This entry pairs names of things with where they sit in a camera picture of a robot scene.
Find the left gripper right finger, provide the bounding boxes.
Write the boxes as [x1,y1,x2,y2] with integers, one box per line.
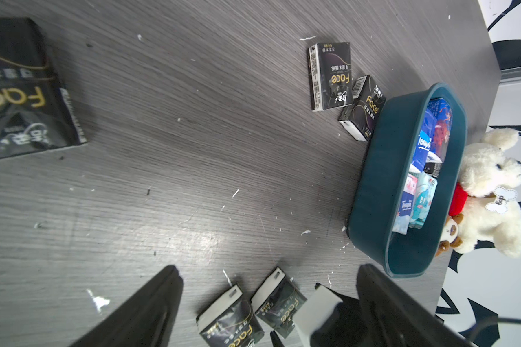
[357,264,471,346]

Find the dark blue Tempo tissue pack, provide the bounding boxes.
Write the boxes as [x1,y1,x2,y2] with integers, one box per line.
[409,108,437,174]

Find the pink blue Tempo tissue pack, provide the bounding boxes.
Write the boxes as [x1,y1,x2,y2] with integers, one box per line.
[392,173,418,235]

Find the black Face tissue pack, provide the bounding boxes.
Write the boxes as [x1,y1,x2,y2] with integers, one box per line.
[250,267,307,338]
[338,75,386,142]
[0,17,88,160]
[196,284,265,347]
[307,42,353,111]
[293,283,368,346]

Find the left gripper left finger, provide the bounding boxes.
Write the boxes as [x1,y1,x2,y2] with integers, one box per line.
[72,265,184,346]

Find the anime print tissue pack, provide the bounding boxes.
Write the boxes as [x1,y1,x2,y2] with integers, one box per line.
[427,98,452,163]

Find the teal cartoon tissue pack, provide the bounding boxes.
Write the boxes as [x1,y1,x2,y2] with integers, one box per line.
[409,172,438,229]

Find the teal plastic storage box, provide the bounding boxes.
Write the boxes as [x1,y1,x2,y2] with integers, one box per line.
[348,82,467,278]

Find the white plush toy dog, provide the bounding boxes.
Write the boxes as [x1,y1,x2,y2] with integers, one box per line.
[436,128,521,258]

